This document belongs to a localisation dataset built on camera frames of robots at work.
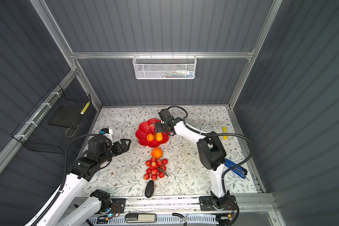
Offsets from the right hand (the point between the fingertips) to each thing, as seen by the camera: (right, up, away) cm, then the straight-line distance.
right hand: (161, 127), depth 94 cm
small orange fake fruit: (-8, -7, +2) cm, 11 cm away
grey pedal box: (-8, -43, -26) cm, 51 cm away
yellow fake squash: (-2, -6, +3) cm, 7 cm away
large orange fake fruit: (-2, -15, -7) cm, 17 cm away
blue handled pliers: (+48, -25, -11) cm, 55 cm away
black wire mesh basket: (-56, +2, -21) cm, 60 cm away
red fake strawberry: (-7, -1, +8) cm, 11 cm away
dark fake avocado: (-5, -32, -18) cm, 37 cm away
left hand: (-18, -7, -18) cm, 27 cm away
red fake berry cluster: (-1, -22, -13) cm, 26 cm away
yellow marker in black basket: (-44, +12, -12) cm, 47 cm away
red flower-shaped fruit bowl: (-12, -5, +8) cm, 15 cm away
